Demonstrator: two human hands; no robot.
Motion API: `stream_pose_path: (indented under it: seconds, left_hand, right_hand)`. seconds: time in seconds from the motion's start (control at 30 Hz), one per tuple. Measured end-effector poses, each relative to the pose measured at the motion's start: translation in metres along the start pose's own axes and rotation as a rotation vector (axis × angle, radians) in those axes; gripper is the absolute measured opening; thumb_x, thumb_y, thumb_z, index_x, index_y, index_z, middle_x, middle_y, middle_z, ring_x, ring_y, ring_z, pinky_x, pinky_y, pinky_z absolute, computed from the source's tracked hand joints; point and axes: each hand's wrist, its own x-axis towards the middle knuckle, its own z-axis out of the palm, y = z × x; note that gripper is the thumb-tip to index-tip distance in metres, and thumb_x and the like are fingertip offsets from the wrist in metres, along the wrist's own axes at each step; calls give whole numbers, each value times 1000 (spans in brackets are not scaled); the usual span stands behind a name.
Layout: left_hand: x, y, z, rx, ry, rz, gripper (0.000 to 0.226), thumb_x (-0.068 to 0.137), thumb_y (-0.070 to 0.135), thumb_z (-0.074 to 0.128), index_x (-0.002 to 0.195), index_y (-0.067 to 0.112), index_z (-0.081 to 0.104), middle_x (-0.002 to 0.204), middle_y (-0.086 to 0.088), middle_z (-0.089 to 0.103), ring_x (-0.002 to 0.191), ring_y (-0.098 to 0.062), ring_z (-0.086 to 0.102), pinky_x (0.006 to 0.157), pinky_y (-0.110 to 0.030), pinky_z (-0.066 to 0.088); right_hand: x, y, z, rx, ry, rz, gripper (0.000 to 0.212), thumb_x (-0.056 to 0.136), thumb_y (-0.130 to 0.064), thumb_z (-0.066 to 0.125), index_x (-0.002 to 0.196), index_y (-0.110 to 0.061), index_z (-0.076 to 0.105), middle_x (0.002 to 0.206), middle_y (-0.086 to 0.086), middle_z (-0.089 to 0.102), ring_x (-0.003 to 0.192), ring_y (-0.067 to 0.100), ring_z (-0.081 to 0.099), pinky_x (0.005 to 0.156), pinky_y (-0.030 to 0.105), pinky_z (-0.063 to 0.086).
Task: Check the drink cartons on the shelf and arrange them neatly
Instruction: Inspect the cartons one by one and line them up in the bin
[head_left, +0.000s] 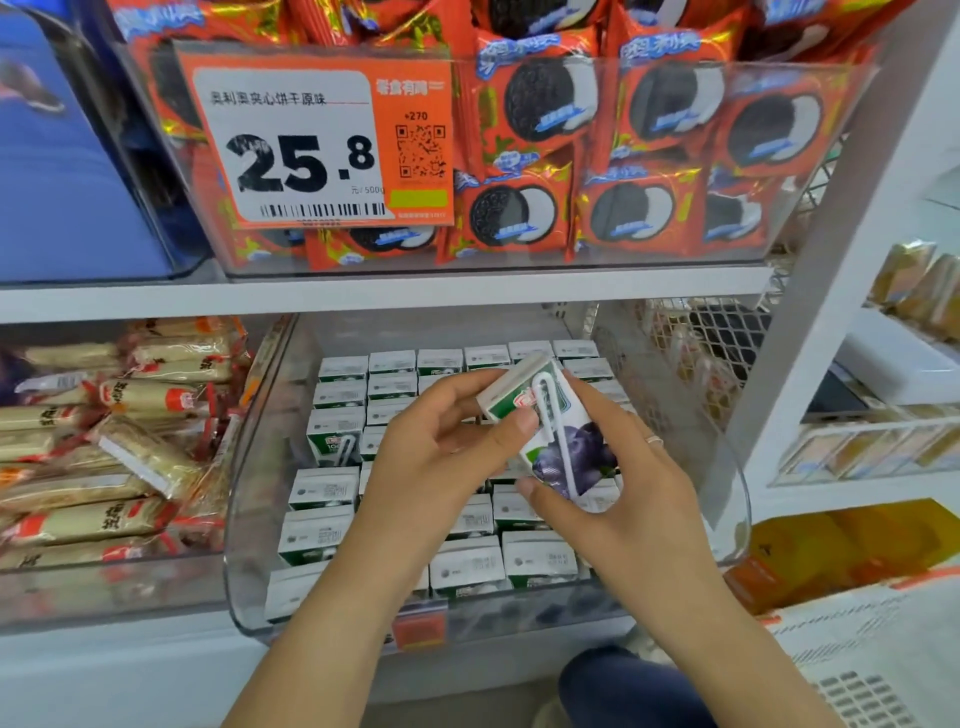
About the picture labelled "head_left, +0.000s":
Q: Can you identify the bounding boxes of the yellow orange snack packet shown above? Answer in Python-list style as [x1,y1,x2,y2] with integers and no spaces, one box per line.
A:
[727,499,960,614]

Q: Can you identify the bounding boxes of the white wire mesh divider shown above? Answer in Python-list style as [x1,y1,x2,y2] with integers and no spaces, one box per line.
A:
[630,297,782,429]

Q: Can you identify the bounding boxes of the clear plastic display bin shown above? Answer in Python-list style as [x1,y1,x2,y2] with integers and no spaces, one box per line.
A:
[222,300,752,639]
[0,318,279,632]

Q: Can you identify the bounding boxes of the small orange price tag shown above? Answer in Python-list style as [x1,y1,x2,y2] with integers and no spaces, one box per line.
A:
[393,604,452,651]

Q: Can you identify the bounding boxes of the blue cardboard display box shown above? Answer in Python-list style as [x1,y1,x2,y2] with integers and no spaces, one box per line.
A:
[0,7,212,284]

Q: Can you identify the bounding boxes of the blueberry juice carton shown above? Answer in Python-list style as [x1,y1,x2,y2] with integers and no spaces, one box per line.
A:
[477,351,620,501]

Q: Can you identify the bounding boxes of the pile of yellow wafer bars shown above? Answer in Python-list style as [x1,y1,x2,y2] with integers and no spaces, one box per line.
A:
[0,316,249,572]

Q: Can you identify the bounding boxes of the rows of white juice cartons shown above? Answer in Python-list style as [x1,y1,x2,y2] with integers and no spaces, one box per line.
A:
[264,336,647,624]

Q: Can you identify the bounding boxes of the person's left hand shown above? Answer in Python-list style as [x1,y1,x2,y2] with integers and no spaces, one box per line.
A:
[357,367,542,594]

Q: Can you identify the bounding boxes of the person's blue jeans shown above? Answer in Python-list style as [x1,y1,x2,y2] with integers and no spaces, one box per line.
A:
[558,645,722,728]

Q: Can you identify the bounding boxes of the stack of red cookie packets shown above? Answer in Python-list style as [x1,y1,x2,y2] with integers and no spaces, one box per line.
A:
[105,0,917,275]

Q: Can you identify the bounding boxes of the person's left forearm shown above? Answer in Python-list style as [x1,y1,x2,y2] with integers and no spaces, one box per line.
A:
[222,570,452,728]

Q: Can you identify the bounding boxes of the large white orange price tag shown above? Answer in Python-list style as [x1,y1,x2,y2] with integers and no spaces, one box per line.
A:
[172,42,458,230]

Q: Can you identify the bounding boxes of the white flat box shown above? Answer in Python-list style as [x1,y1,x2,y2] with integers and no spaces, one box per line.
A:
[837,307,960,407]

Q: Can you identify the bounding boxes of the person's right hand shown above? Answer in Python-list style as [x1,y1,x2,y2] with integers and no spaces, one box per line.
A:
[514,375,722,609]

